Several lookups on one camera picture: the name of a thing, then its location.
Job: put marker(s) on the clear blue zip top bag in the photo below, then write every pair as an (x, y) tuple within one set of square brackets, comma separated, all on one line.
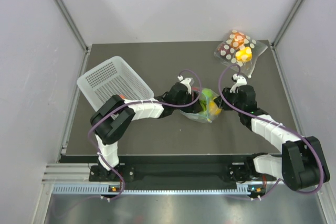
[(201, 117)]

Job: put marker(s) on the white perforated plastic basket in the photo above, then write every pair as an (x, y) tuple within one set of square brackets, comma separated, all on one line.
[(112, 77)]

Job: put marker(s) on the orange fake fruit in dotted bag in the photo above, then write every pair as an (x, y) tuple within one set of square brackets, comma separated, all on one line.
[(236, 39)]

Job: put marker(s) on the dark red fake fruit dotted bag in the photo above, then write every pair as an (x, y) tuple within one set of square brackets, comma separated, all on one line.
[(223, 49)]

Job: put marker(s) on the yellow fake lemon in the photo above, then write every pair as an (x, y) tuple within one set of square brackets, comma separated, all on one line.
[(213, 109)]

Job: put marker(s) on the clear polka dot bag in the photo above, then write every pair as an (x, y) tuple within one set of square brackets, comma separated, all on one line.
[(246, 68)]

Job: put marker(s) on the left aluminium frame post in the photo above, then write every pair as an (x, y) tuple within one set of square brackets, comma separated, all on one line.
[(71, 23)]

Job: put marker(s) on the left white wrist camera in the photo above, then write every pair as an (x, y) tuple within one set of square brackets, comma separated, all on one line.
[(188, 82)]

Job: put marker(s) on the yellow fake fruit in dotted bag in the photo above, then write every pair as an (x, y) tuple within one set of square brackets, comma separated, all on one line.
[(244, 55)]

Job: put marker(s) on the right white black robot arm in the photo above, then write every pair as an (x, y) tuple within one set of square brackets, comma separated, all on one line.
[(302, 163)]

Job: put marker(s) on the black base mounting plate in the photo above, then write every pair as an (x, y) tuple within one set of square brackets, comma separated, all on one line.
[(183, 172)]

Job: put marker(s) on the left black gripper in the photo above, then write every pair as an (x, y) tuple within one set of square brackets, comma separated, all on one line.
[(194, 108)]

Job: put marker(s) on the right aluminium frame post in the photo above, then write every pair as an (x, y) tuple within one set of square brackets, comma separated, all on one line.
[(287, 22)]

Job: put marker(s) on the aluminium frame post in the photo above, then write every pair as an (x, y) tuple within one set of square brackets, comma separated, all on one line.
[(71, 23), (287, 22)]

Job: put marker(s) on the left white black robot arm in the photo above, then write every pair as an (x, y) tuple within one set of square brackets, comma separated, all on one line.
[(111, 121)]

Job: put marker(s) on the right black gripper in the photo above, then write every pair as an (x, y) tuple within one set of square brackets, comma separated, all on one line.
[(221, 103)]

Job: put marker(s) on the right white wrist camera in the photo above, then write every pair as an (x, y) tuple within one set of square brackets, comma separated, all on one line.
[(238, 80)]

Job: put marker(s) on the green fake pear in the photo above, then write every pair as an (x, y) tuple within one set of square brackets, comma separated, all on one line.
[(207, 94)]

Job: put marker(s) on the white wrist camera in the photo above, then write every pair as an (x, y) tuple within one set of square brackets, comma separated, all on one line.
[(238, 80), (188, 82)]

